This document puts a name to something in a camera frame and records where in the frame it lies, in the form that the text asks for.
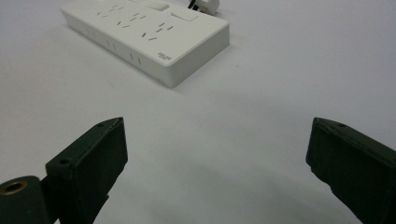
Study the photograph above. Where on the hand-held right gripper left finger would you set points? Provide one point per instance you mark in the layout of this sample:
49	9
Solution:
90	168

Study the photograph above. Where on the white plug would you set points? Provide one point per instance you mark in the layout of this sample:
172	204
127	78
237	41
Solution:
209	5

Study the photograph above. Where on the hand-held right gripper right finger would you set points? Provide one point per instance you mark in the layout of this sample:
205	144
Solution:
355	168

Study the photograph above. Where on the white power strip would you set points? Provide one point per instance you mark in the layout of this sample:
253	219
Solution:
149	34

